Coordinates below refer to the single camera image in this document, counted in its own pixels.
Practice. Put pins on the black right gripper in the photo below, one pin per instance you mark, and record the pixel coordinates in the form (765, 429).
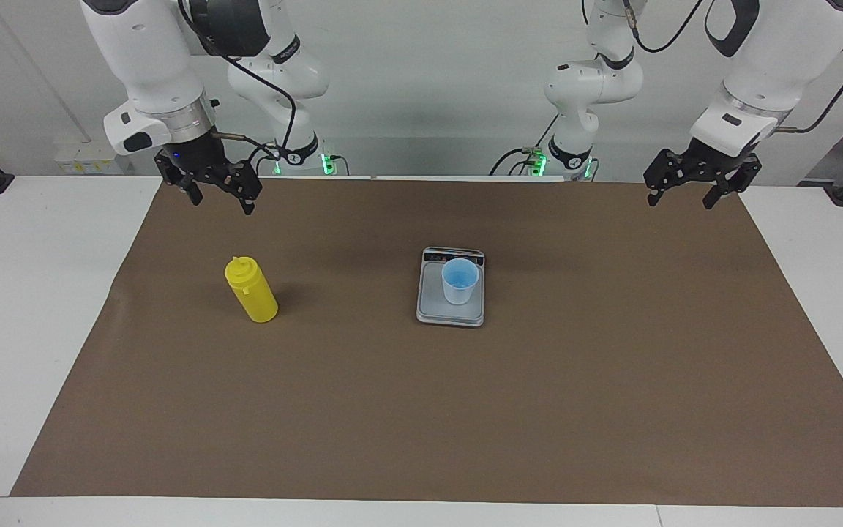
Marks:
(205, 165)

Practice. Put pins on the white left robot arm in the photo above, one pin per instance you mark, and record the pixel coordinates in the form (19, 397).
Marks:
(780, 58)

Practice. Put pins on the light blue plastic cup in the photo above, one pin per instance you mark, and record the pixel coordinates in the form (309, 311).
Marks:
(460, 285)

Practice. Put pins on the white power strip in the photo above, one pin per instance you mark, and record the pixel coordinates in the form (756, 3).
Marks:
(88, 157)

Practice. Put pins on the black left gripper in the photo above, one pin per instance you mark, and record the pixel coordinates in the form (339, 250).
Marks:
(714, 162)

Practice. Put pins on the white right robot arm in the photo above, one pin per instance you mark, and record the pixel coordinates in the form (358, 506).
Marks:
(143, 58)

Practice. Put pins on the silver digital kitchen scale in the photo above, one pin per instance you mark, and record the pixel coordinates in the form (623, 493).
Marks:
(451, 311)

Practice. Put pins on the brown paper mat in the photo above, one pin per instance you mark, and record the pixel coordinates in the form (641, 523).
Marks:
(465, 410)

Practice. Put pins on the yellow squeeze bottle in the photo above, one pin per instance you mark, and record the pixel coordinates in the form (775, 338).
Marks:
(255, 296)

